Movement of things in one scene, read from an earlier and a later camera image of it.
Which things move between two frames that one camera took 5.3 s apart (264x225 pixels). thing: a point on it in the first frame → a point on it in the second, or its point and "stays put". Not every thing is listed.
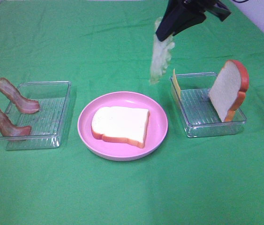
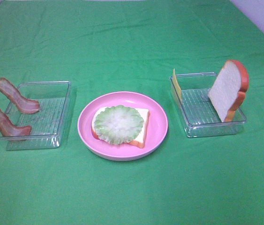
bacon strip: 25,105 stays put
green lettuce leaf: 161,54 → 118,124
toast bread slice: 228,90 stays put
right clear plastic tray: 199,116 stays put
